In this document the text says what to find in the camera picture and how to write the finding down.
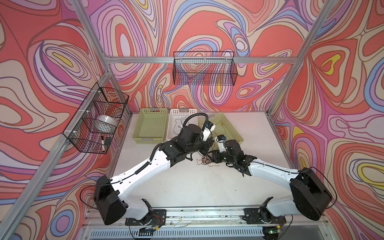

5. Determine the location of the green plastic basket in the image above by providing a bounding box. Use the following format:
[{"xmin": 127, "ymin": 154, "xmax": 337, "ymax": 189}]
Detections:
[
  {"xmin": 133, "ymin": 108, "xmax": 169, "ymax": 144},
  {"xmin": 207, "ymin": 113, "xmax": 244, "ymax": 144}
]

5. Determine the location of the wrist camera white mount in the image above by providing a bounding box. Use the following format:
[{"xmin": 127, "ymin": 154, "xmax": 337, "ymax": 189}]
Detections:
[
  {"xmin": 203, "ymin": 121, "xmax": 216, "ymax": 142},
  {"xmin": 216, "ymin": 135, "xmax": 226, "ymax": 153}
]

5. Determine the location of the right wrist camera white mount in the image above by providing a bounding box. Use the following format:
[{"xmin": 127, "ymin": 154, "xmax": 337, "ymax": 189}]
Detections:
[{"xmin": 216, "ymin": 135, "xmax": 226, "ymax": 153}]

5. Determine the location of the black wire basket back wall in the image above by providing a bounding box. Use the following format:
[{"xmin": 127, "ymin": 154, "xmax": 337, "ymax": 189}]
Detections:
[{"xmin": 173, "ymin": 51, "xmax": 238, "ymax": 86}]

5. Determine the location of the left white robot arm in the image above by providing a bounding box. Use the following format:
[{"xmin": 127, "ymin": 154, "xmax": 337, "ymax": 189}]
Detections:
[{"xmin": 94, "ymin": 122, "xmax": 216, "ymax": 225}]

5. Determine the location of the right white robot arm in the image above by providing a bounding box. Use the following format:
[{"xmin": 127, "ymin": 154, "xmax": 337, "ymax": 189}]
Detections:
[{"xmin": 212, "ymin": 136, "xmax": 333, "ymax": 221}]

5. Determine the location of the black wire basket wall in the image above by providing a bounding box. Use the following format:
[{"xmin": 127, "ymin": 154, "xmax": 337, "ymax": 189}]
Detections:
[
  {"xmin": 173, "ymin": 51, "xmax": 238, "ymax": 86},
  {"xmin": 63, "ymin": 83, "xmax": 129, "ymax": 154}
]

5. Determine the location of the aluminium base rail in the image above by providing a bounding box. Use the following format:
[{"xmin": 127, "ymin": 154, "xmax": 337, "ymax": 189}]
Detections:
[{"xmin": 83, "ymin": 205, "xmax": 328, "ymax": 230}]

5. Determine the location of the black wire basket left wall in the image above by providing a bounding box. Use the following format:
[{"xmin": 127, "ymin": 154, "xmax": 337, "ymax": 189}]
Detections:
[{"xmin": 63, "ymin": 83, "xmax": 129, "ymax": 154}]

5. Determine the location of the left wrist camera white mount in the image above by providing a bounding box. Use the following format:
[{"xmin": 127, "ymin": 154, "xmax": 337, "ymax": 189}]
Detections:
[{"xmin": 203, "ymin": 121, "xmax": 216, "ymax": 142}]

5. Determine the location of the right green plastic basket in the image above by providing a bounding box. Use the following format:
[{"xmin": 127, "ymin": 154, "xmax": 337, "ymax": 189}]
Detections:
[{"xmin": 207, "ymin": 113, "xmax": 244, "ymax": 144}]

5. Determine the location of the left green plastic basket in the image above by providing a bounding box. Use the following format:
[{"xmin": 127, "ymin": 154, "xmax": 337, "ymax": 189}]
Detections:
[{"xmin": 133, "ymin": 108, "xmax": 169, "ymax": 144}]

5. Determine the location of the white plastic basket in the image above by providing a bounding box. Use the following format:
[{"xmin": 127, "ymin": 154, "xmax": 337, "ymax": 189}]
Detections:
[{"xmin": 166, "ymin": 109, "xmax": 198, "ymax": 141}]

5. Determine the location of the blue cable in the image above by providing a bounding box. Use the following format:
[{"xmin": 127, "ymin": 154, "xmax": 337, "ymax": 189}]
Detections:
[{"xmin": 172, "ymin": 116, "xmax": 188, "ymax": 136}]

